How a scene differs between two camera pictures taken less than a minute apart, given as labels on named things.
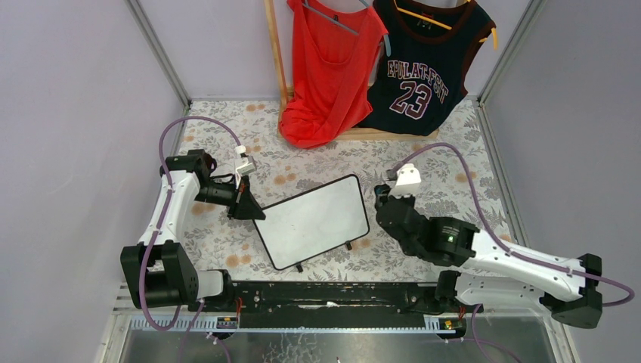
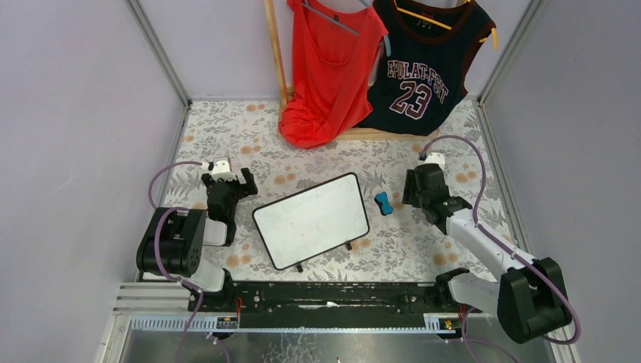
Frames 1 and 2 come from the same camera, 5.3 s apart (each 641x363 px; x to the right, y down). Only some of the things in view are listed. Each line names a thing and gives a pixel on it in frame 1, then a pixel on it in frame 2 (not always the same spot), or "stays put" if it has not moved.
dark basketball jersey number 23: [423, 79] stays put
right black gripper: [391, 204] -> [425, 183]
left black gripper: [238, 198] -> [229, 184]
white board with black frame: [314, 223] stays put
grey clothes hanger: [343, 25] stays put
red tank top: [335, 54] stays put
